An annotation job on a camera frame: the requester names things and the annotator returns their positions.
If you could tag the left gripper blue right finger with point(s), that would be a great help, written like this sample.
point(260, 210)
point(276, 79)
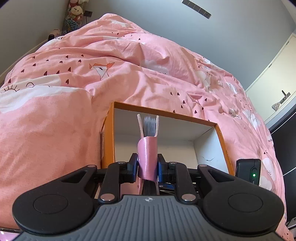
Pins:
point(177, 174)

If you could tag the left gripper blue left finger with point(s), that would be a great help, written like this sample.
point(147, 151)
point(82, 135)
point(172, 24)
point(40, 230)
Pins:
point(114, 175)

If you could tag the orange cardboard box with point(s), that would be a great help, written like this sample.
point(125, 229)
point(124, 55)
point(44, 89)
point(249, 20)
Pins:
point(181, 138)

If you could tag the pink patterned duvet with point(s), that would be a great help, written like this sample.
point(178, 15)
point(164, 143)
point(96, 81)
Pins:
point(55, 100)

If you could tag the plush toy storage tube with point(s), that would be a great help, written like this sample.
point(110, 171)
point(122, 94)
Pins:
point(74, 15)

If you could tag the white door with handle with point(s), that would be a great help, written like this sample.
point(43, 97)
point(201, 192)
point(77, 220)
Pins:
point(274, 88)

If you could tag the dark wall switch panel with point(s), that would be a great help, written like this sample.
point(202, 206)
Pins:
point(196, 8)

